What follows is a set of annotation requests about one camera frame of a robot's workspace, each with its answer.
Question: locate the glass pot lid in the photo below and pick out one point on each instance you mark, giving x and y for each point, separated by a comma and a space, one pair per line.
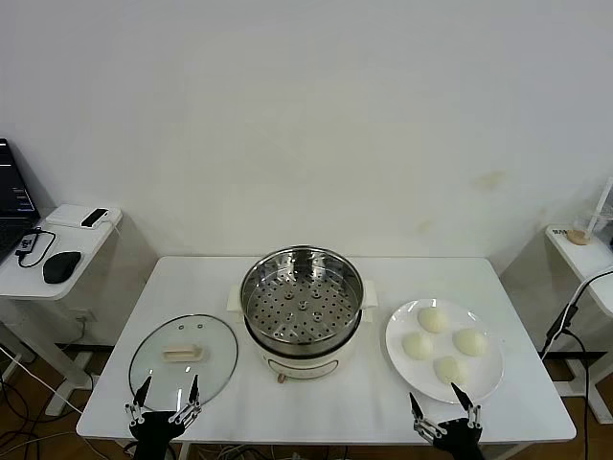
191, 335

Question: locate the steel steamer basket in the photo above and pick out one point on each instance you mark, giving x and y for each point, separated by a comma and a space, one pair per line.
254, 287

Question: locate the white side table with laptop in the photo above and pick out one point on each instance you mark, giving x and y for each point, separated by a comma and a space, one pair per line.
86, 259

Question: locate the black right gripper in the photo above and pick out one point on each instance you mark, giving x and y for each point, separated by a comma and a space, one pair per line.
457, 438

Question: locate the clear plastic container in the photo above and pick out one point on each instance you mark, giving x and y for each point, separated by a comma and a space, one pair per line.
604, 201

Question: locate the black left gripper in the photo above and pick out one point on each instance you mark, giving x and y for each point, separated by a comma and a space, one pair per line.
153, 431

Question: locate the small printed white label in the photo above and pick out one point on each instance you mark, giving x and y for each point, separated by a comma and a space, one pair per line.
558, 231

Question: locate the white wall socket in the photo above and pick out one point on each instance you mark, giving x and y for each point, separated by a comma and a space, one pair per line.
84, 316

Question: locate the white steamed baozi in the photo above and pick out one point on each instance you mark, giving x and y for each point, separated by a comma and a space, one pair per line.
433, 319
416, 346
449, 369
470, 341

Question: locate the white side table with cup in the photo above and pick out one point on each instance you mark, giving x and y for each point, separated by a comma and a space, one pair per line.
584, 259

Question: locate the cream electric cooker base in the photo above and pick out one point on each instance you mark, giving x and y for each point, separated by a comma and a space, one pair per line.
306, 364

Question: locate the black laptop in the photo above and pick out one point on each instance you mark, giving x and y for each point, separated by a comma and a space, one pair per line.
9, 191

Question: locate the black computer mouse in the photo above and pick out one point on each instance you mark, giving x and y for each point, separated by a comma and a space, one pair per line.
60, 267

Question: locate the white round plate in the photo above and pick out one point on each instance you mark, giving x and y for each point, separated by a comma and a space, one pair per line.
412, 374

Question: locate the black table foot bar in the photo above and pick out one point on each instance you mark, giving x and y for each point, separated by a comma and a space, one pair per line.
574, 355
81, 347

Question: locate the flat white box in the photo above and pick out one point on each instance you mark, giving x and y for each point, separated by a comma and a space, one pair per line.
62, 215

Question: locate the small black white device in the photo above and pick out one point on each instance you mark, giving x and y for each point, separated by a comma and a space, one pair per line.
93, 218

